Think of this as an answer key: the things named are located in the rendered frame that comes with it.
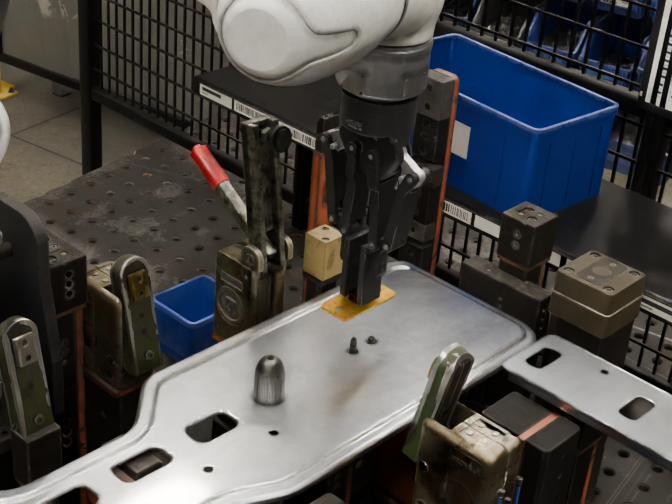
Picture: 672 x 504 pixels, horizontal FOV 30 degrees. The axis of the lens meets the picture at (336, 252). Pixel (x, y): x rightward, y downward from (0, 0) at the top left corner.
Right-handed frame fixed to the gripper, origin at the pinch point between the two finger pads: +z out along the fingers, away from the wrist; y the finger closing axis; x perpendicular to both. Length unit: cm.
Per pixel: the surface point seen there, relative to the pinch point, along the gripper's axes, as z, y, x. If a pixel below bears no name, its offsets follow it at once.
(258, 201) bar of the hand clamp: -2.5, -14.1, -1.8
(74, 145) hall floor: 112, -234, 130
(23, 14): 78, -266, 134
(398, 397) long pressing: 10.5, 8.8, -2.7
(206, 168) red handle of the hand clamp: -2.5, -23.7, -1.0
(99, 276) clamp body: 3.7, -20.5, -18.5
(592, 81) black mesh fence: -5, -9, 55
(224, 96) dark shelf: 9, -57, 32
